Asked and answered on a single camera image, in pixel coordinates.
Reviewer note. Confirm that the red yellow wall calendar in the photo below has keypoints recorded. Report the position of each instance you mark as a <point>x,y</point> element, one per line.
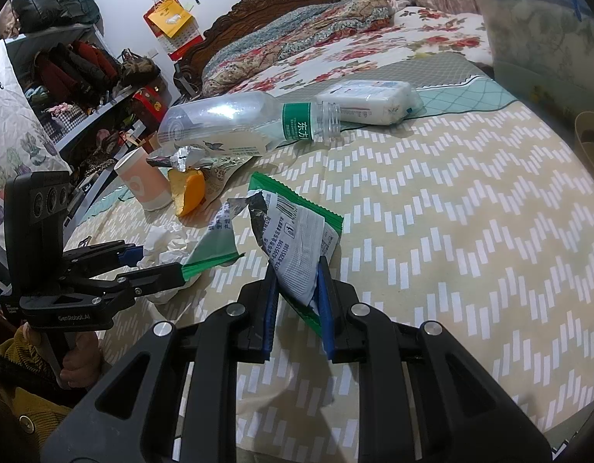
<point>169,19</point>

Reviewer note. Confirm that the beige round bin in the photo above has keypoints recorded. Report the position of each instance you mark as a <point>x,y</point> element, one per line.
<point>588,144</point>

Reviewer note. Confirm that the black bags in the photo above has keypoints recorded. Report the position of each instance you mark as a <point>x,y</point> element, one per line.
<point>36,2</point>

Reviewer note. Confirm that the white tissue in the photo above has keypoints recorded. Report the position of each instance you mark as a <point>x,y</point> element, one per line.
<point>169,246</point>

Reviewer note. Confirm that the orange fruit peel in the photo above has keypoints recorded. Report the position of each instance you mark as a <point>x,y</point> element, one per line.
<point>191,190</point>

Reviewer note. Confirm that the red and dark jackets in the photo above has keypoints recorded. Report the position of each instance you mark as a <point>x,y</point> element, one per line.
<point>75,70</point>

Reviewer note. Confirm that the pink paper cup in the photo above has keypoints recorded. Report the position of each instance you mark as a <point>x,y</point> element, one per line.
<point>142,178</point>

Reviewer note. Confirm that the white tissue packet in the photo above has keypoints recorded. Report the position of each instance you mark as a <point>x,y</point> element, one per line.
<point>369,101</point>

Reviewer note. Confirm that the white printed snack wrapper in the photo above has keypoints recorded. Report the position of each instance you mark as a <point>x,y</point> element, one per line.
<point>224,173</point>

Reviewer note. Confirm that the green white snack wrapper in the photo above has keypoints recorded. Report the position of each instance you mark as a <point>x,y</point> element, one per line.
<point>297,246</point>

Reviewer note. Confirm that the carved wooden headboard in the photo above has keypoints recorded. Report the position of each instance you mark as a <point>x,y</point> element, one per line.
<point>258,7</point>

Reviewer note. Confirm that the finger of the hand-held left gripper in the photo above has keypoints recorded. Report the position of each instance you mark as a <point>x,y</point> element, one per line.
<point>157,277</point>
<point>130,255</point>

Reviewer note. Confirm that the brown patterned handbag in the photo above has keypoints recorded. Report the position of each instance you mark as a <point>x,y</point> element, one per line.
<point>138,70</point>

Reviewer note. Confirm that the white quilted plant-print bag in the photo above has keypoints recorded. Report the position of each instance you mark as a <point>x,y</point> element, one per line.
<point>17,130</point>

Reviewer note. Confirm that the person's left hand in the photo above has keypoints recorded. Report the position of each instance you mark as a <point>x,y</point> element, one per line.
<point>85,359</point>

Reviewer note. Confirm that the person's left forearm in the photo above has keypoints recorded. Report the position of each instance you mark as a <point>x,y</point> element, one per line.
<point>36,405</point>

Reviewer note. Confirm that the grey shelf rack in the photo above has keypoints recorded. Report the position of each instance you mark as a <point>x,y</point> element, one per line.
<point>85,123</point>

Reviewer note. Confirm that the floral patchwork quilt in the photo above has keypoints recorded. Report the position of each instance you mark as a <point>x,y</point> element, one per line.
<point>287,38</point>

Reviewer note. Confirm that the clear plastic bottle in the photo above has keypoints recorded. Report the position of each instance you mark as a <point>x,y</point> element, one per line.
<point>220,120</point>

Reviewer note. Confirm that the red gift box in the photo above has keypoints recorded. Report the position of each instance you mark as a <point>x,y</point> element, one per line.
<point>150,103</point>

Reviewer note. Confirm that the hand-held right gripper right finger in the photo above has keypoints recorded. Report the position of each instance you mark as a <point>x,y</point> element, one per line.
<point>326,328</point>

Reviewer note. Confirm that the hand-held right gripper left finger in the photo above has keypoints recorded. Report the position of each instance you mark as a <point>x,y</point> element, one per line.
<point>271,333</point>

